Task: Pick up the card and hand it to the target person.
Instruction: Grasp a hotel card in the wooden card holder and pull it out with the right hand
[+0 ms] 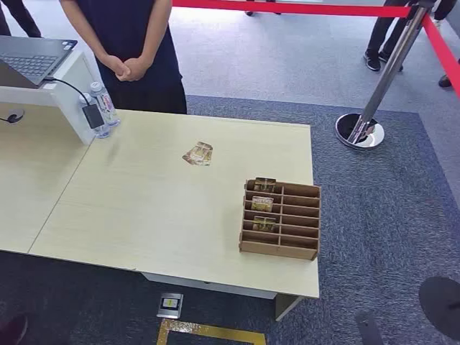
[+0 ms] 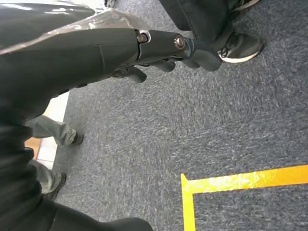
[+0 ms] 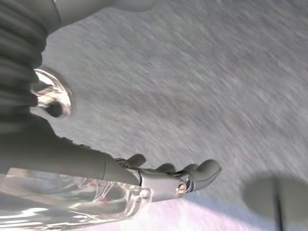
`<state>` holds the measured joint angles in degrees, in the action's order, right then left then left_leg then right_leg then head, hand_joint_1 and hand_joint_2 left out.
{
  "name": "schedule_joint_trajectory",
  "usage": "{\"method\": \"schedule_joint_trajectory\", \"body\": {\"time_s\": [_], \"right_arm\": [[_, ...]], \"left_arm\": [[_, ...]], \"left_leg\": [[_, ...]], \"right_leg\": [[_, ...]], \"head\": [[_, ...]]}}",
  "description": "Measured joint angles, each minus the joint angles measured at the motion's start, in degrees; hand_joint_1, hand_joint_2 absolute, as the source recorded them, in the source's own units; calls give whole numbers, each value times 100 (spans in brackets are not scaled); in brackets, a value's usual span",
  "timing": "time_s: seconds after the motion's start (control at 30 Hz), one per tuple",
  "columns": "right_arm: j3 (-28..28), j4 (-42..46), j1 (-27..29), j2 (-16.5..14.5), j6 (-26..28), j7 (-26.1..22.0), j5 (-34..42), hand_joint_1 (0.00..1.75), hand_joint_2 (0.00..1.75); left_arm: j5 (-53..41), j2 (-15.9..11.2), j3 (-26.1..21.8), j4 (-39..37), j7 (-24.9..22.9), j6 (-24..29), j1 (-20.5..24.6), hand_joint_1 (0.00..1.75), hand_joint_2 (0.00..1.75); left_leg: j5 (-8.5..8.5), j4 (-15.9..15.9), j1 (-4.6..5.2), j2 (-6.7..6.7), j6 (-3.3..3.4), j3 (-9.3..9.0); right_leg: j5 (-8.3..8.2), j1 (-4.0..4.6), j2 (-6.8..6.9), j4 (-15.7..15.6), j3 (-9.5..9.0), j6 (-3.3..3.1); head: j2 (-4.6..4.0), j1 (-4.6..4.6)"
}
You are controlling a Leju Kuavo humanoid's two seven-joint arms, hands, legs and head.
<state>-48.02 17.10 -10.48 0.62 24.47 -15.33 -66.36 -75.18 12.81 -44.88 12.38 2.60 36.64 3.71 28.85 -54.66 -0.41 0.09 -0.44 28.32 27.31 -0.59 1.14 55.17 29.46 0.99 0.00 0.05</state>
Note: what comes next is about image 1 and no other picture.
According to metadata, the target person's left hand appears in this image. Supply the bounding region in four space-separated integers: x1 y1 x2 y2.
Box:
117 56 152 83

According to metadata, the target person's right hand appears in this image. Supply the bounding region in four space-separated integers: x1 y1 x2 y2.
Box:
104 55 132 78

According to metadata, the target person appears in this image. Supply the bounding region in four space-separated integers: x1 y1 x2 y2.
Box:
59 0 188 115

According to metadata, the brown wooden card holder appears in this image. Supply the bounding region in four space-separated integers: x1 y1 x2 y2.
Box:
239 178 322 262

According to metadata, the clear plastic water bottle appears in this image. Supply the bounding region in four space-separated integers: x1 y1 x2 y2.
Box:
90 81 121 129
78 93 110 140

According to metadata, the black power adapter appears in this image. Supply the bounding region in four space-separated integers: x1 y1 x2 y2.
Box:
81 103 105 130

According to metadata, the white desk riser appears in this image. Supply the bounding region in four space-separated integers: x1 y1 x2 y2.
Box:
0 50 97 146

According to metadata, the grey laptop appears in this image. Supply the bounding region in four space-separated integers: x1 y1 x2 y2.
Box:
0 35 78 90

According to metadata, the long red barrier belt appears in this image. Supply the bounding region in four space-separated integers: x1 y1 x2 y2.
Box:
171 0 412 19

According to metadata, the metal floor socket box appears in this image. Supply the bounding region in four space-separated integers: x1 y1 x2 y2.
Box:
156 292 184 319

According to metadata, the yellow floor tape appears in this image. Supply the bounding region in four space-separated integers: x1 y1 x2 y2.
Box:
156 318 268 345

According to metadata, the dark shoe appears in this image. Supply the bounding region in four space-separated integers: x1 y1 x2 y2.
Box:
0 314 29 345

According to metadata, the chrome stanchion base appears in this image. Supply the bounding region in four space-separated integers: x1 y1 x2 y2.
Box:
335 112 385 150

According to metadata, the short red barrier belt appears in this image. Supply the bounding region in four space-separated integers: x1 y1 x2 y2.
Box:
421 13 460 98

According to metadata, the black round disc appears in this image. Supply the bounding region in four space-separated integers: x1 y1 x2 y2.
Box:
419 276 460 341

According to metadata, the black laptop power cable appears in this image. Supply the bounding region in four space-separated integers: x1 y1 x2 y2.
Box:
44 75 90 106

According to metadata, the desk cable grommet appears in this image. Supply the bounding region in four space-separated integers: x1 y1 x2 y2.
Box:
0 108 25 125

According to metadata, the chrome stanchion post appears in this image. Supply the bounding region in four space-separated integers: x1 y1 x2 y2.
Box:
348 0 437 144

